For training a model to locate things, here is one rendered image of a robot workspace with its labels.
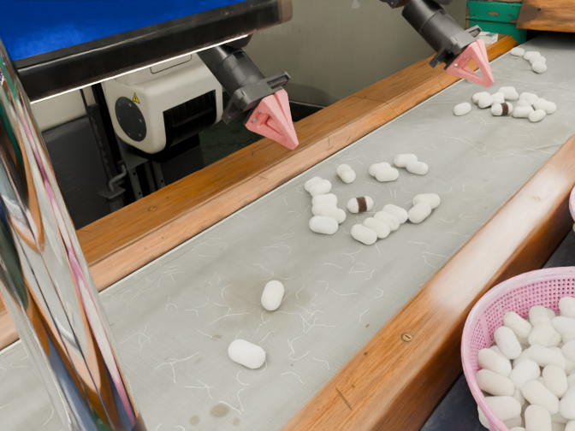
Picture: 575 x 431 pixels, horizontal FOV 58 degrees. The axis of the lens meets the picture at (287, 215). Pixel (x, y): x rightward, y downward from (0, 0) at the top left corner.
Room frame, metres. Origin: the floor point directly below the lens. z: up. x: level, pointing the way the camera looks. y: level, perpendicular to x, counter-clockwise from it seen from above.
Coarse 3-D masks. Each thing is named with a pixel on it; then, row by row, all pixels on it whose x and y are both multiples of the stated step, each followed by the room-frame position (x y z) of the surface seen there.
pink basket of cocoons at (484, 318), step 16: (528, 272) 0.40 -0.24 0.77; (544, 272) 0.40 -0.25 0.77; (560, 272) 0.40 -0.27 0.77; (496, 288) 0.38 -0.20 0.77; (512, 288) 0.39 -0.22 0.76; (528, 288) 0.40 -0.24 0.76; (544, 288) 0.40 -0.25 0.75; (560, 288) 0.40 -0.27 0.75; (480, 304) 0.36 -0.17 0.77; (496, 304) 0.38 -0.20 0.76; (512, 304) 0.39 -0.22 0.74; (528, 304) 0.39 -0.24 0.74; (544, 304) 0.39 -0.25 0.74; (480, 320) 0.36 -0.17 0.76; (496, 320) 0.37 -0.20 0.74; (464, 336) 0.33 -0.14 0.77; (480, 336) 0.35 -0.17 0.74; (464, 352) 0.31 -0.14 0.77; (464, 368) 0.29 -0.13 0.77; (480, 368) 0.33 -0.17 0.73; (480, 400) 0.26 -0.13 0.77; (496, 416) 0.24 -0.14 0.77
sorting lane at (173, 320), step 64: (512, 64) 1.18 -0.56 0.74; (384, 128) 0.88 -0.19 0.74; (448, 128) 0.85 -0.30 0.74; (512, 128) 0.82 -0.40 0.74; (384, 192) 0.65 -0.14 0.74; (448, 192) 0.63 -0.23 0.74; (512, 192) 0.61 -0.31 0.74; (192, 256) 0.53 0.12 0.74; (256, 256) 0.52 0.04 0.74; (320, 256) 0.51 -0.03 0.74; (384, 256) 0.49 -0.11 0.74; (448, 256) 0.48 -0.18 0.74; (128, 320) 0.43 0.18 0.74; (192, 320) 0.42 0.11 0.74; (256, 320) 0.41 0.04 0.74; (320, 320) 0.40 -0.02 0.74; (384, 320) 0.39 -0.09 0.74; (0, 384) 0.35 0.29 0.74; (192, 384) 0.33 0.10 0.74; (256, 384) 0.32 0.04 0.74; (320, 384) 0.31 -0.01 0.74
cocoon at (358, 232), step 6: (354, 228) 0.53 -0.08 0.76; (360, 228) 0.53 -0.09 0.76; (366, 228) 0.53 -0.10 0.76; (354, 234) 0.53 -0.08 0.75; (360, 234) 0.52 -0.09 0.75; (366, 234) 0.52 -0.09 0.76; (372, 234) 0.52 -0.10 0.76; (360, 240) 0.52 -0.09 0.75; (366, 240) 0.52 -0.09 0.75; (372, 240) 0.51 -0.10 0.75
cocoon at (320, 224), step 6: (318, 216) 0.56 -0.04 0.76; (324, 216) 0.56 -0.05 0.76; (312, 222) 0.56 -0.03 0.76; (318, 222) 0.55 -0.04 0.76; (324, 222) 0.55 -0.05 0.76; (330, 222) 0.55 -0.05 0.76; (336, 222) 0.55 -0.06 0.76; (312, 228) 0.56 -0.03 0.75; (318, 228) 0.55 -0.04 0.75; (324, 228) 0.55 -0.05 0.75; (330, 228) 0.55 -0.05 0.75; (336, 228) 0.55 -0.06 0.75
